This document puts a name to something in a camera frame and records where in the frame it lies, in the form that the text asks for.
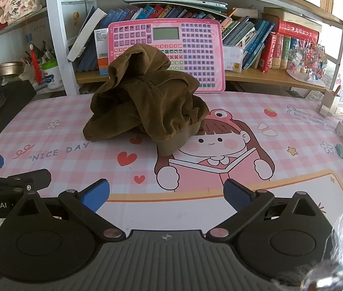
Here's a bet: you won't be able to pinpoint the white orange box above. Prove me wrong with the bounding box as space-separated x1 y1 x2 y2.
95 27 110 76

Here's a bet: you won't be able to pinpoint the black box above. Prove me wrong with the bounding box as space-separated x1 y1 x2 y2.
0 80 37 156

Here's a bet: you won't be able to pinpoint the colourful paper tree ornament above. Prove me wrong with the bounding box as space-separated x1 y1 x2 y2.
287 41 328 87

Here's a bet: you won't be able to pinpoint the pink checked cartoon desk mat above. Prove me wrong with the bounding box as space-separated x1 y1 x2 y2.
0 92 343 282

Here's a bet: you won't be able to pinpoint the small white stand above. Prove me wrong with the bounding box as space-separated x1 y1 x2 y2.
317 85 343 116

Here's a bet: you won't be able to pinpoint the pink learning tablet toy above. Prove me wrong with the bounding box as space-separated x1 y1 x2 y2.
108 19 226 93

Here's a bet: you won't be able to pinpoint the brown pants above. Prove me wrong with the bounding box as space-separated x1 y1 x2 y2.
82 44 211 156

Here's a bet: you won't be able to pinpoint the small white printed box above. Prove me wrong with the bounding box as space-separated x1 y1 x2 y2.
222 45 245 73

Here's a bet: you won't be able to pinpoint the round metal tin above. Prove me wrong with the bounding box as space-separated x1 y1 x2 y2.
0 61 23 78

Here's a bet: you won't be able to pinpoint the white metal bookshelf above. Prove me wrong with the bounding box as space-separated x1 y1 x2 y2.
0 0 343 97

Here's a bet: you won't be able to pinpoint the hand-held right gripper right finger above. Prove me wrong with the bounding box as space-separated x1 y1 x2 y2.
206 178 330 241

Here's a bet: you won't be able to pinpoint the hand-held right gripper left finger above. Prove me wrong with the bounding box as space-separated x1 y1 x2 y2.
8 178 126 241

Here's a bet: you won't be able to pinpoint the red tassel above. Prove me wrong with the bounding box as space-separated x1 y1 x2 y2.
30 44 43 83

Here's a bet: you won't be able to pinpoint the teal flat folder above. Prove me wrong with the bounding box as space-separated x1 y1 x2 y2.
123 0 229 13

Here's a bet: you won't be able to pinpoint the row of books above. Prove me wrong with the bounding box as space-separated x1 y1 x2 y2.
68 4 320 73

